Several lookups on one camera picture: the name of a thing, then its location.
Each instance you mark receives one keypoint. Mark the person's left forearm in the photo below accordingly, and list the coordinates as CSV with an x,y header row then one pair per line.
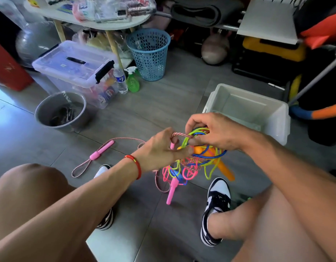
x,y
58,221

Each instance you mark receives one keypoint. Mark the black white left shoe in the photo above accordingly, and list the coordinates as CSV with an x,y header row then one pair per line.
x,y
106,221

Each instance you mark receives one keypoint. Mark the grey flat board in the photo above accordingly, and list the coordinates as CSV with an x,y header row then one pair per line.
x,y
266,21

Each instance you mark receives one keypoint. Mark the multicoloured hula hoop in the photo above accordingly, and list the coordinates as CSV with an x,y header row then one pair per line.
x,y
326,113

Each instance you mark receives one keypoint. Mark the person's left hand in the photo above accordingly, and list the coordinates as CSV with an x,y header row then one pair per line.
x,y
160,152

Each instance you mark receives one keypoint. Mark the brown ball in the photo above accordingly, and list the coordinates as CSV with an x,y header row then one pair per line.
x,y
215,50

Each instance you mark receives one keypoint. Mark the black white shoe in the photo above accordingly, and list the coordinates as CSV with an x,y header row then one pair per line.
x,y
106,221
218,191

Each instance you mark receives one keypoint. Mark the clear bin with black latches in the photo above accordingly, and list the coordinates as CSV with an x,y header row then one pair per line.
x,y
61,60

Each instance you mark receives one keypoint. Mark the clear plastic bag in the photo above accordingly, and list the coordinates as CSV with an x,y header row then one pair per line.
x,y
140,5

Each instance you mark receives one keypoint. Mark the green spray bottle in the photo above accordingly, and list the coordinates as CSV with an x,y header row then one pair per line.
x,y
133,84

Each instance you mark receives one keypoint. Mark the white metal pole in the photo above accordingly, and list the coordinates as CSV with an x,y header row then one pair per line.
x,y
318,76

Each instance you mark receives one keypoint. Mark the yellow black case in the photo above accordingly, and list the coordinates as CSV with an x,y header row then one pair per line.
x,y
274,50

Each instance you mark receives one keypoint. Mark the red bag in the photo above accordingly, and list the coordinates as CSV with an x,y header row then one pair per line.
x,y
9,71

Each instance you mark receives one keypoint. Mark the person's right forearm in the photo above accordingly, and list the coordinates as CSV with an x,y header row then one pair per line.
x,y
299,193

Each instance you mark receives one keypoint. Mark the person's right leg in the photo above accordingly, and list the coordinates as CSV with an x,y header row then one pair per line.
x,y
255,226

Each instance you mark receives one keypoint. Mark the person's left leg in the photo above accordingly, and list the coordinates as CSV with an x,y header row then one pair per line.
x,y
26,188

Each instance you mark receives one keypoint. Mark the grey metal basin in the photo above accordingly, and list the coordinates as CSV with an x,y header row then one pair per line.
x,y
42,111

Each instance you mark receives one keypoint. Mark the white plastic bag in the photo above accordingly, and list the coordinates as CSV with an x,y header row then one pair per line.
x,y
12,11

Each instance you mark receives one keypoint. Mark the grey folded mat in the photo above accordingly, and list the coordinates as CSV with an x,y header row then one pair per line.
x,y
206,11

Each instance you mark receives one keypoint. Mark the black white right shoe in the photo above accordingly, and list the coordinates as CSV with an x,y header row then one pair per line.
x,y
218,191

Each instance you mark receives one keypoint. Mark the blue mesh plastic basket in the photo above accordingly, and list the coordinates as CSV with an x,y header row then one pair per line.
x,y
149,54

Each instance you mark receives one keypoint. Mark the white round table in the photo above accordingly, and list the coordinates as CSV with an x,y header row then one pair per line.
x,y
58,13

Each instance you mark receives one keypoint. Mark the person's leg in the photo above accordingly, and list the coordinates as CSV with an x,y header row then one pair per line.
x,y
255,226
26,188

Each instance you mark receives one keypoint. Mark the white plastic bin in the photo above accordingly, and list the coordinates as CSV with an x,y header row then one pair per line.
x,y
239,101

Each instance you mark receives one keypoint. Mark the black red inflatable toy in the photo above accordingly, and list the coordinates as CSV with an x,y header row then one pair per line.
x,y
321,30

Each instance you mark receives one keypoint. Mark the small plastic water bottle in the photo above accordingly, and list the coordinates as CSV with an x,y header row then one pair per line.
x,y
120,81

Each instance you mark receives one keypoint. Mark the grey exercise ball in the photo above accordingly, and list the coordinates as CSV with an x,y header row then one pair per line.
x,y
37,41

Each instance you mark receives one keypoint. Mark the pink white packet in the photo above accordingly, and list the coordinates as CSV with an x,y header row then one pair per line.
x,y
83,9

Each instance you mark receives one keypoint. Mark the person's right hand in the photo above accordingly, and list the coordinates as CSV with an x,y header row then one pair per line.
x,y
225,131

